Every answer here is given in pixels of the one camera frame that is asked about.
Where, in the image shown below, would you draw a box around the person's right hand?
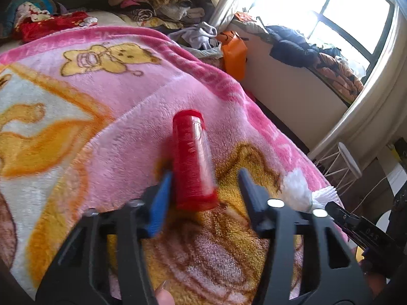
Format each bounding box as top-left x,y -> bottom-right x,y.
359,260 -> 387,297

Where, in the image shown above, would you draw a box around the white power cable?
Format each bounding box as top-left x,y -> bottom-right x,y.
351,174 -> 390,214

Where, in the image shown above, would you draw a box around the floral laundry basket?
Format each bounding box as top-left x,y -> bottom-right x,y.
184,45 -> 224,70

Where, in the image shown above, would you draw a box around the lavender grey garment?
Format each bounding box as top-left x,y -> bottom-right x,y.
168,21 -> 219,50

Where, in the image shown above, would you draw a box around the white dressing table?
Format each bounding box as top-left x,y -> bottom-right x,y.
377,144 -> 406,196

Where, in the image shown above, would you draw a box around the orange paper bag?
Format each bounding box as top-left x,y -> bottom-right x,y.
216,30 -> 248,81

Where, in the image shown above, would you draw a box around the dark blue jacket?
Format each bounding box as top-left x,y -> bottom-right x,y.
266,25 -> 341,68

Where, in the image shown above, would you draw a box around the orange patterned quilt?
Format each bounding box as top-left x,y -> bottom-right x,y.
313,52 -> 364,105

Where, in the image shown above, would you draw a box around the colourful clothes at bed head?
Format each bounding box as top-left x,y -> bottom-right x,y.
1,0 -> 68,39

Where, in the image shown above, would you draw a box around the pile of clothes on bed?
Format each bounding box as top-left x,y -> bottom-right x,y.
108,0 -> 217,30

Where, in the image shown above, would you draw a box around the dark window frame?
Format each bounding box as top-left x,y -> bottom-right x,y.
308,0 -> 395,83

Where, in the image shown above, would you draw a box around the red cylindrical tube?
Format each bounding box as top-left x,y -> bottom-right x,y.
172,110 -> 219,212

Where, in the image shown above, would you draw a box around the cream curtain right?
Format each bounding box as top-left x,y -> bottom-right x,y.
308,6 -> 406,169

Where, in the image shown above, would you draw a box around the person's left hand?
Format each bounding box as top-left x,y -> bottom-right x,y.
154,280 -> 175,305

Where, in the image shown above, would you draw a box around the red patterned cloth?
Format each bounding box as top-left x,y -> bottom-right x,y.
13,11 -> 98,43

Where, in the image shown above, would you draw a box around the white wire frame stool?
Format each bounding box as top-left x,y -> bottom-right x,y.
313,141 -> 362,197

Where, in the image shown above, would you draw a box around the yellow rimmed black trash bin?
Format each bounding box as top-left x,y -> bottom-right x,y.
355,246 -> 364,262

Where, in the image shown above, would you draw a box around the pink cartoon bear blanket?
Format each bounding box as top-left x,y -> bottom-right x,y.
1,27 -> 328,304

